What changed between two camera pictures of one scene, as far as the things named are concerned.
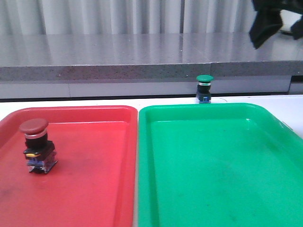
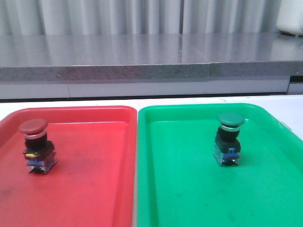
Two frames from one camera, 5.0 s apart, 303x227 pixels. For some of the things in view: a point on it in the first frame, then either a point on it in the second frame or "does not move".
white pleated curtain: (19, 17) does not move
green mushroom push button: (203, 92) → (227, 148)
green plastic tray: (217, 165) does not move
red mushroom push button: (40, 152) does not move
